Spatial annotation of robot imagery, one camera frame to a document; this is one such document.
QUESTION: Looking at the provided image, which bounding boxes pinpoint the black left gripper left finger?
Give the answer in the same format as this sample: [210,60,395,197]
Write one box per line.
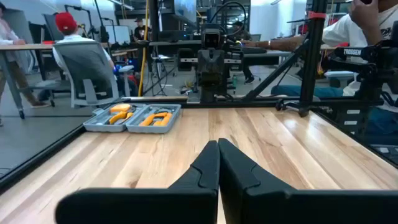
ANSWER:
[55,139,221,224]

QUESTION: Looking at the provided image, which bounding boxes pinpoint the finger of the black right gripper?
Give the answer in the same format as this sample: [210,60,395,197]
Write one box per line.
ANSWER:
[211,49,226,88]
[197,49,212,88]

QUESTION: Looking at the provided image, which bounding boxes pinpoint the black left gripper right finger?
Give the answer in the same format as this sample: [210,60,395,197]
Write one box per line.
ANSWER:
[218,138,398,224]

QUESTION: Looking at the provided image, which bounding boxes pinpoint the white board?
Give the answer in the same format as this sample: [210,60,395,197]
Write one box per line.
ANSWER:
[104,24,132,45]

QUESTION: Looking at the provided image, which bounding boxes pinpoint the grey plastic tool case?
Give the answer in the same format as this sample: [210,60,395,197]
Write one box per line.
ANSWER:
[83,103,182,134]

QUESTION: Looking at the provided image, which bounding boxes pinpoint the grey office chair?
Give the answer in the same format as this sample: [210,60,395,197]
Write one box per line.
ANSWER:
[52,40,135,110]

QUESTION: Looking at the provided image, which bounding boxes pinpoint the red tape strip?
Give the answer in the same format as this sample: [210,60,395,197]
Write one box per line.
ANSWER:
[307,11,328,20]

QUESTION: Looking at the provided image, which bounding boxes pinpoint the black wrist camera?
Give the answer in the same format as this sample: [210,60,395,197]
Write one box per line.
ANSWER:
[201,27,223,51]

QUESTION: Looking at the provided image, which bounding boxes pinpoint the yellow cable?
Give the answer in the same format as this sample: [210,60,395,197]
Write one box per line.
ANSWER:
[137,0,150,98]

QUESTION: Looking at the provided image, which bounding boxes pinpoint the orange-handled hand tool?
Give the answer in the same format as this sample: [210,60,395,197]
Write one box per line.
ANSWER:
[153,113,173,127]
[139,112,169,127]

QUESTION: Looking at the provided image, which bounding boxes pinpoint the orange-handled pliers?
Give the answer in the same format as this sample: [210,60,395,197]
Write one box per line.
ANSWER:
[108,111,134,126]

